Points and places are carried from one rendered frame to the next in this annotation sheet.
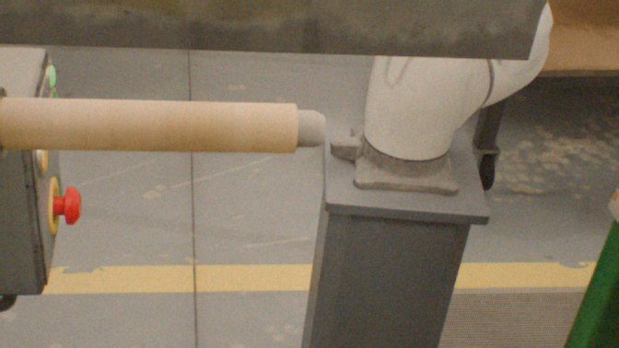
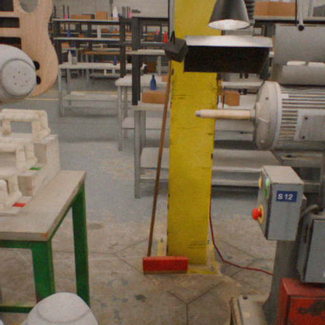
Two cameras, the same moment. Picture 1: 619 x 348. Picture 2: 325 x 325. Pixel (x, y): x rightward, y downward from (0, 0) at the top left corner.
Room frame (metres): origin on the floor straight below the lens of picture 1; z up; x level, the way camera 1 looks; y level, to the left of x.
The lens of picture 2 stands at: (1.92, 0.22, 1.55)
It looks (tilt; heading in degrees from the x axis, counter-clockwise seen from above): 19 degrees down; 194
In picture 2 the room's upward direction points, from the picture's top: 1 degrees clockwise
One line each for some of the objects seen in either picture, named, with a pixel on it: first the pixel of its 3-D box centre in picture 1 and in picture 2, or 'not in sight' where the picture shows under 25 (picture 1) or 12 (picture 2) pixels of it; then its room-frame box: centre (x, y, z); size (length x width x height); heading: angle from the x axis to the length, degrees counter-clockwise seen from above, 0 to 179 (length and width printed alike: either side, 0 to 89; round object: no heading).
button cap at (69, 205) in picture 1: (61, 205); (258, 214); (0.69, 0.26, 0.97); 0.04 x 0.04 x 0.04; 12
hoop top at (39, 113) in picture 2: not in sight; (23, 113); (0.45, -0.74, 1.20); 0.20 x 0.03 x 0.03; 98
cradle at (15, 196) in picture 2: not in sight; (12, 199); (0.80, -0.60, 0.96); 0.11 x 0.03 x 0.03; 9
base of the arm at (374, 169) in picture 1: (392, 148); not in sight; (1.27, -0.13, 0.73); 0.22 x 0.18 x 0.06; 94
